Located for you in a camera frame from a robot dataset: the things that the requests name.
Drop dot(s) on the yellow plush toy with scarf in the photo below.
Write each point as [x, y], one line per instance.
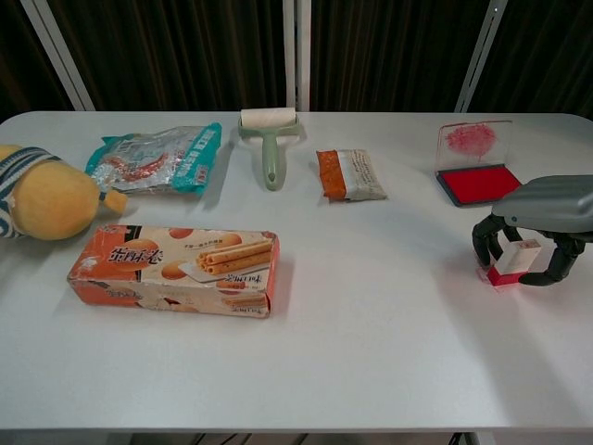
[51, 204]

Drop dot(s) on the white slanted partition post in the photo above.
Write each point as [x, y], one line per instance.
[60, 55]
[479, 55]

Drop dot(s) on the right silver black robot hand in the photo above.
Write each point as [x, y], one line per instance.
[551, 204]

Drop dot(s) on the teal silver snack bag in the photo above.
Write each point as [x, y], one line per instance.
[153, 162]

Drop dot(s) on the small red stamp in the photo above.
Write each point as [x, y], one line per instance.
[514, 264]

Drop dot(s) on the white upright partition post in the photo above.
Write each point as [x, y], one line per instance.
[296, 55]

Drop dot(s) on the red ink pad case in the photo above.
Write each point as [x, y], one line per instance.
[477, 186]

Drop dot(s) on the orange egg roll box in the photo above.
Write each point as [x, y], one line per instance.
[171, 264]

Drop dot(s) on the dark ribbed partition panel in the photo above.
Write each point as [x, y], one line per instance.
[384, 51]
[546, 55]
[18, 60]
[185, 51]

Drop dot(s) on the orange white snack packet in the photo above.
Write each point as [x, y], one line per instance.
[357, 176]

